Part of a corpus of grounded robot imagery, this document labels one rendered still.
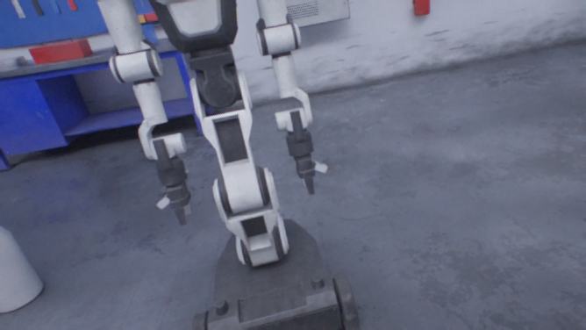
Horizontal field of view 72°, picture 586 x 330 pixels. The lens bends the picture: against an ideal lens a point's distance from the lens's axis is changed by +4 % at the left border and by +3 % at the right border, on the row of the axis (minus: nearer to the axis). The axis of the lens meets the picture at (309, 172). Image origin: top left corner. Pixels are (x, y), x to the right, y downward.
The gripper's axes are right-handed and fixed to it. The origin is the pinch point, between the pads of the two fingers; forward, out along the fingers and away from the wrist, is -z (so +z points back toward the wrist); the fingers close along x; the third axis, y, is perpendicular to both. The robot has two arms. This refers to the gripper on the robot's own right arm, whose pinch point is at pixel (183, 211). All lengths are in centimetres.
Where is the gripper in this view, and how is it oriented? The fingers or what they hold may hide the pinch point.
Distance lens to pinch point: 143.0
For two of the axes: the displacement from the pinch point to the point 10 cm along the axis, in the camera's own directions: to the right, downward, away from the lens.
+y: 9.7, -2.2, 0.9
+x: 1.4, 2.3, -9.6
